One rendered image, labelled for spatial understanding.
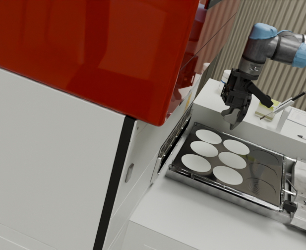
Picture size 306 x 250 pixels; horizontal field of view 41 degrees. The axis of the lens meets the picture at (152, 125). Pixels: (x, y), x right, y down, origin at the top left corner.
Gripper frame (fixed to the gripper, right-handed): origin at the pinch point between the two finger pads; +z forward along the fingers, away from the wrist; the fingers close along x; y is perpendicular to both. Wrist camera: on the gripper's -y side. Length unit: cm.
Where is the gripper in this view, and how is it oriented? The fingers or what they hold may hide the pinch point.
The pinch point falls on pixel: (233, 126)
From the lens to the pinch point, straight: 144.4
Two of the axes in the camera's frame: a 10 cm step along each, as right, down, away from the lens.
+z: -2.4, 8.6, 4.5
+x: 0.8, 4.8, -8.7
